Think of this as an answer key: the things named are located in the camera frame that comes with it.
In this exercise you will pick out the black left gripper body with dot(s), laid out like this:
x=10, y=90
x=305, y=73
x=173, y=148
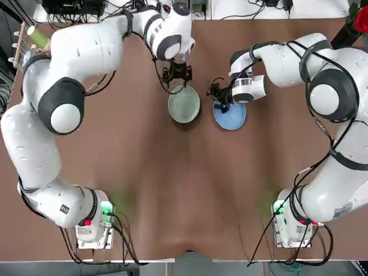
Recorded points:
x=178, y=67

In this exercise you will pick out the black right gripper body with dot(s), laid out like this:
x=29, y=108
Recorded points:
x=222, y=92

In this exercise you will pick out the blue plate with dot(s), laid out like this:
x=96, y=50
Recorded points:
x=233, y=118

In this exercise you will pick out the pale green plate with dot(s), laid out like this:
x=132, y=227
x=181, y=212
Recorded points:
x=184, y=105

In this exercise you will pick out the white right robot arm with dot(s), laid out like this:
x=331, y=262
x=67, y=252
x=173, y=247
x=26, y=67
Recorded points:
x=330, y=95

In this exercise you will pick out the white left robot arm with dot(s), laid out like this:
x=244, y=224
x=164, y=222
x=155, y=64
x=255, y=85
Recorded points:
x=80, y=57

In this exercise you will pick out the black electronics box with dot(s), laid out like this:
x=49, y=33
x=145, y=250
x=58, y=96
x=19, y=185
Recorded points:
x=74, y=5

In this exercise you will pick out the green cylinder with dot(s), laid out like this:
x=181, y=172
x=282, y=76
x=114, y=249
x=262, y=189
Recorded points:
x=38, y=36

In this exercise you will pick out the black vase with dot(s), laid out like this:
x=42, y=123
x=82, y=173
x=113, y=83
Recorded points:
x=345, y=36

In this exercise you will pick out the wooden rack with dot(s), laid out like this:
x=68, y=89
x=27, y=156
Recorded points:
x=20, y=43

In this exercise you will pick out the red rose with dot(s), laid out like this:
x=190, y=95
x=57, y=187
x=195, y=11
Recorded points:
x=361, y=17

